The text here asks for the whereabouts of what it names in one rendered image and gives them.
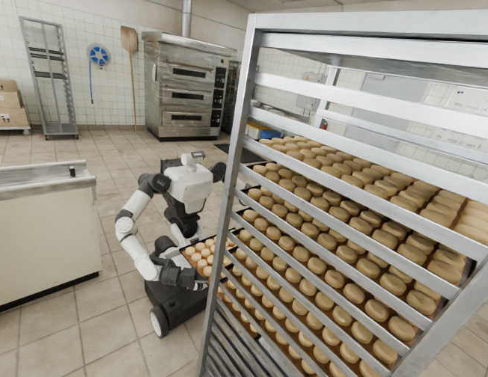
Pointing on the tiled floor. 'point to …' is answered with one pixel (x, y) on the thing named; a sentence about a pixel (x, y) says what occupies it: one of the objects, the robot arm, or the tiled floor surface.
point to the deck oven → (184, 87)
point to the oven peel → (128, 40)
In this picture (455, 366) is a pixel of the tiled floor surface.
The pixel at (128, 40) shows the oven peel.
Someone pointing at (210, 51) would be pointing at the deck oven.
